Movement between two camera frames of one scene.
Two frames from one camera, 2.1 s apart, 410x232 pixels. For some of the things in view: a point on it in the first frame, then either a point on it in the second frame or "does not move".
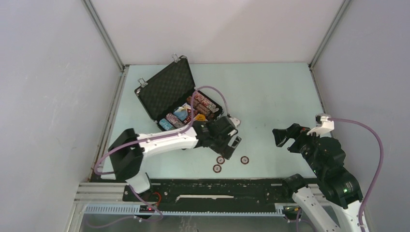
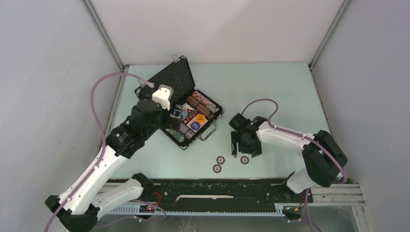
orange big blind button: [200, 117] does not move
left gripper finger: [228, 151] → [175, 123]
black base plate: [213, 195] does not move
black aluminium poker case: [171, 101] does not move
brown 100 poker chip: [244, 160] does not move
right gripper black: [299, 133] → [256, 150]
